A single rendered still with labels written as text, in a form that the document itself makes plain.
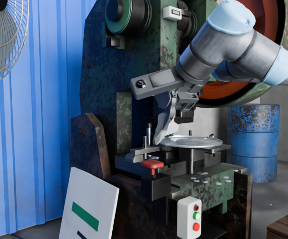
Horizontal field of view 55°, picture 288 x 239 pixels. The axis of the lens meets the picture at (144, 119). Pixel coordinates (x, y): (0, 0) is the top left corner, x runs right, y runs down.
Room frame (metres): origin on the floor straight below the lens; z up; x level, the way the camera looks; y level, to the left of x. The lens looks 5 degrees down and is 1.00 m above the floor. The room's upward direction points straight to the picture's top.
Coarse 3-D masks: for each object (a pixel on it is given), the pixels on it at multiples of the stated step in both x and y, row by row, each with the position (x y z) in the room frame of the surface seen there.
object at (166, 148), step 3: (153, 141) 1.32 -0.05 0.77; (153, 144) 1.32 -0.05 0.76; (159, 144) 1.29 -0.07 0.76; (162, 147) 1.27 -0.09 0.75; (165, 147) 1.26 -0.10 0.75; (168, 147) 1.26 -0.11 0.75; (171, 147) 1.28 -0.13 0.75; (174, 147) 1.29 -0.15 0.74; (177, 147) 1.31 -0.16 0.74; (165, 150) 1.26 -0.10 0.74; (168, 150) 1.27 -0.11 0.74
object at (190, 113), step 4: (156, 100) 1.30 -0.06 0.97; (156, 104) 1.30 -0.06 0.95; (156, 108) 1.30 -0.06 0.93; (160, 108) 1.28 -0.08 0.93; (188, 108) 1.26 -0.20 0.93; (192, 108) 1.26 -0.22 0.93; (156, 112) 1.30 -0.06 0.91; (160, 112) 1.28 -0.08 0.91; (176, 112) 1.24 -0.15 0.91; (180, 112) 1.23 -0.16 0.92; (184, 112) 1.24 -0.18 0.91; (188, 112) 1.26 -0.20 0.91; (192, 112) 1.28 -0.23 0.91; (156, 116) 1.30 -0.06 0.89; (176, 116) 1.24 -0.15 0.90; (180, 116) 1.23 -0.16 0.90; (184, 116) 1.24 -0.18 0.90; (188, 116) 1.26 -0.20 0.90
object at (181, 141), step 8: (176, 136) 1.38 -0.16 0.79; (184, 136) 1.39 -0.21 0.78; (192, 136) 1.38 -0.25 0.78; (200, 136) 1.37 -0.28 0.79; (168, 144) 1.17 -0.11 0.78; (176, 144) 1.17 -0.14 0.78; (184, 144) 1.17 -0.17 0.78; (192, 144) 1.17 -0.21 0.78; (200, 144) 1.17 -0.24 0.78; (208, 144) 1.17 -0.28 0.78; (216, 144) 1.17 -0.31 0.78
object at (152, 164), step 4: (148, 160) 0.97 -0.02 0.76; (152, 160) 0.97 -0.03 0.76; (156, 160) 0.97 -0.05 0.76; (144, 164) 0.94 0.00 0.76; (148, 164) 0.92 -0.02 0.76; (152, 164) 0.92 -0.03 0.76; (156, 164) 0.92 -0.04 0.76; (160, 164) 0.93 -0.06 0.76; (152, 168) 0.91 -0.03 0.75; (152, 172) 0.94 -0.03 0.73
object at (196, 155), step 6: (222, 144) 1.18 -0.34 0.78; (180, 150) 1.22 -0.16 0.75; (186, 150) 1.20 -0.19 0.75; (192, 150) 1.18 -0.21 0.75; (198, 150) 1.21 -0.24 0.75; (204, 150) 1.10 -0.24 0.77; (210, 150) 1.08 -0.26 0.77; (216, 150) 1.09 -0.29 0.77; (180, 156) 1.22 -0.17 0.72; (186, 156) 1.20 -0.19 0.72; (192, 156) 1.18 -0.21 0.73; (198, 156) 1.21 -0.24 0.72; (204, 156) 1.23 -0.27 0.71; (192, 162) 1.18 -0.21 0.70; (198, 162) 1.21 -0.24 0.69; (204, 162) 1.24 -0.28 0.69; (192, 168) 1.18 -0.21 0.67; (198, 168) 1.21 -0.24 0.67
